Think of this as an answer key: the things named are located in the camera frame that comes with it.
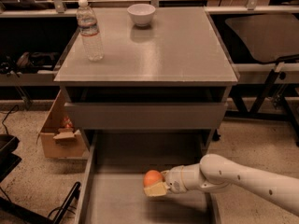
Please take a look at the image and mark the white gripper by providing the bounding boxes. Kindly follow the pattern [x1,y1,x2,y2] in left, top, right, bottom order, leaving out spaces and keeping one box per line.
[144,166,187,197]

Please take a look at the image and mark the orange fruit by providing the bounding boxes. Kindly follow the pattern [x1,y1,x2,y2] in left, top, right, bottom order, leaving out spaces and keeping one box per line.
[143,170,163,187]

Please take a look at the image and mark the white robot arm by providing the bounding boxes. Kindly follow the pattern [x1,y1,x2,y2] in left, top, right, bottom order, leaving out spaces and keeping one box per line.
[143,154,299,216]

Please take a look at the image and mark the open grey middle drawer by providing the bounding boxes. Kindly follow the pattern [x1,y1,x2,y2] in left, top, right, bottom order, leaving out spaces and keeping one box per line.
[74,132,221,224]

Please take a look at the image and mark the closed grey top drawer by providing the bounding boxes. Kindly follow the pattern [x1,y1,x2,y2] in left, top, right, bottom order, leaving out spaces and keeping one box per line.
[64,103,227,130]

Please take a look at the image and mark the grey drawer cabinet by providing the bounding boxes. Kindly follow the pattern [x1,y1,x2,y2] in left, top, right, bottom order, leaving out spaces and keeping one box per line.
[55,7,237,152]

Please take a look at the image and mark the brown cardboard box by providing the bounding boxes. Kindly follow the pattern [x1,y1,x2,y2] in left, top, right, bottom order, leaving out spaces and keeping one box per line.
[39,91,88,159]

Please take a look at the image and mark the black stand base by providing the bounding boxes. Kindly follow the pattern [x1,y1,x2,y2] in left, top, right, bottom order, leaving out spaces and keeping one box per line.
[0,134,81,224]

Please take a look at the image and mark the white ceramic bowl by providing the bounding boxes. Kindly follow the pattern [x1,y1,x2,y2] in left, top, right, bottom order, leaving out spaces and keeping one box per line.
[127,4,156,27]

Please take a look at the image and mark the black headphones on shelf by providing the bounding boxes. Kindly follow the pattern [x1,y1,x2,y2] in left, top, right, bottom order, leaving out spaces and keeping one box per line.
[0,52,60,75]

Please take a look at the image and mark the black office chair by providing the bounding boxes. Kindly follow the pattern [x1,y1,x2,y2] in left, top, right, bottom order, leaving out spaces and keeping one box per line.
[225,13,299,63]

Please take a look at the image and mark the clear plastic water bottle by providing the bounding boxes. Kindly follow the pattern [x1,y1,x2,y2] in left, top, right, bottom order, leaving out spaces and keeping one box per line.
[77,0,104,62]

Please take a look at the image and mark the grey metal shelf rail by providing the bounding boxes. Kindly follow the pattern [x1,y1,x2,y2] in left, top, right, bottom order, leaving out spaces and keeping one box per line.
[0,71,57,87]

